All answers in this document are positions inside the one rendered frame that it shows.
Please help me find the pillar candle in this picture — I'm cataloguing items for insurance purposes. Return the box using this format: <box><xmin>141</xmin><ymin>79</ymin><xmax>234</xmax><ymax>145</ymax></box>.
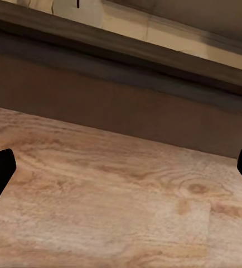
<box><xmin>183</xmin><ymin>48</ymin><xmax>208</xmax><ymax>60</ymax></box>
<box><xmin>52</xmin><ymin>0</ymin><xmax>104</xmax><ymax>28</ymax></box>

